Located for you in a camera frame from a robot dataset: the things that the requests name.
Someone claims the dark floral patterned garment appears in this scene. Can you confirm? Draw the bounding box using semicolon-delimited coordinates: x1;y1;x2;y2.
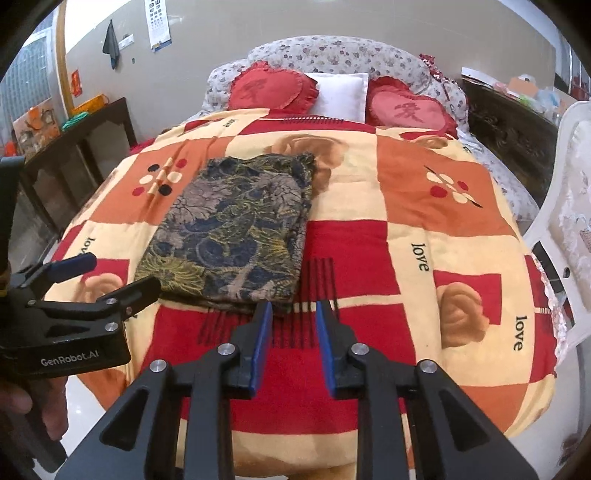
135;153;315;312

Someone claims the person's left hand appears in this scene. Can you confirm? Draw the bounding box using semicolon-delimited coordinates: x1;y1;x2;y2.
1;377;68;440

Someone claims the dark wooden side table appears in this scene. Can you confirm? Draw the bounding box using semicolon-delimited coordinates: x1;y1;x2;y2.
9;98;137;269

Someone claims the orange basket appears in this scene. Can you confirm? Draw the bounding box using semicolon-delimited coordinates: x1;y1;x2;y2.
70;94;109;116

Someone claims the floral bed sheet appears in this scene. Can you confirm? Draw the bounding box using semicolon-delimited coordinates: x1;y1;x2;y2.
458;130;540;231

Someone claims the dark hanging cloth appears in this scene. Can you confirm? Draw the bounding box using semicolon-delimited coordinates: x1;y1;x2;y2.
102;21;120;70

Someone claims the white ornate upholstered chair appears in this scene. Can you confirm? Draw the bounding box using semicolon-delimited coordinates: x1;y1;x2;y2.
524;101;590;356

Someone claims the left red heart pillow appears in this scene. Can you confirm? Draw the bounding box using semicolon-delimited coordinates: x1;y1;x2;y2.
228;61;320;114

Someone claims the red heart pillow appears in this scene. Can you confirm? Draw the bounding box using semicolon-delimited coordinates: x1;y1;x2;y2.
228;61;320;114
366;77;457;138

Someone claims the white square pillow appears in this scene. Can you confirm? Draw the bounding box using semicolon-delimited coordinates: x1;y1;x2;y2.
307;73;370;123

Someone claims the dark carved wooden cabinet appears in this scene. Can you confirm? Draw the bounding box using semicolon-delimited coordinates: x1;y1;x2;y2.
461;79;558;205

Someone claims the right red heart pillow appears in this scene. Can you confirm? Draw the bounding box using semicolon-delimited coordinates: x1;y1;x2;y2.
366;77;457;138

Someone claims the floral padded headboard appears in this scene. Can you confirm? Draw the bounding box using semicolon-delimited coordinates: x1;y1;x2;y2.
195;35;469;132

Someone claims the eye chart wall poster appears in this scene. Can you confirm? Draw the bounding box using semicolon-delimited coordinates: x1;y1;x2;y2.
144;0;171;52

